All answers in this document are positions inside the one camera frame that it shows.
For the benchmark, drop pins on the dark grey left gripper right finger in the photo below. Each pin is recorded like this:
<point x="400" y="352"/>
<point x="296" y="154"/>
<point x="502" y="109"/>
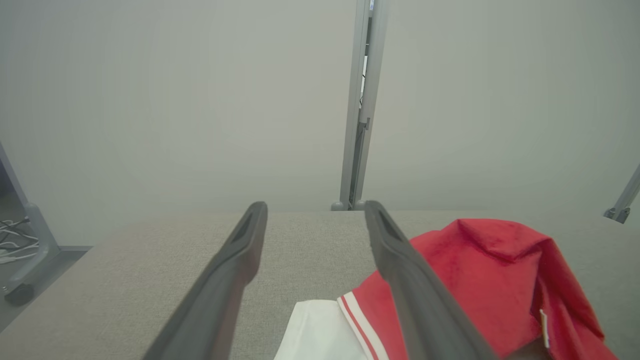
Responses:
<point x="420" y="300"/>

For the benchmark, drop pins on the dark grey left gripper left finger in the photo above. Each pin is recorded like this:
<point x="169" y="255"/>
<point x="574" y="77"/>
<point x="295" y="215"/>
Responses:
<point x="225" y="290"/>

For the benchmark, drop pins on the red jersey shirt with print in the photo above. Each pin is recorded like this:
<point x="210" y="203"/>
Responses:
<point x="490" y="280"/>

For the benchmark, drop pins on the grey fabric sofa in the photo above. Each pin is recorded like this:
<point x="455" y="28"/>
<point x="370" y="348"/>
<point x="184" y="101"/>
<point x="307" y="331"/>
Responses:
<point x="310" y="250"/>

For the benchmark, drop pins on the grey frame leg with castor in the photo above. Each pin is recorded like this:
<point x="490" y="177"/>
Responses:
<point x="40" y="240"/>

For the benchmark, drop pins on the grey metal partition post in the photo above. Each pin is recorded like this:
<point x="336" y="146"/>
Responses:
<point x="352" y="100"/>
<point x="375" y="75"/>

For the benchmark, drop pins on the slanted grey metal frame leg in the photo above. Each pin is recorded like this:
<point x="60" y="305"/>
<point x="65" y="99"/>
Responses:
<point x="625" y="200"/>

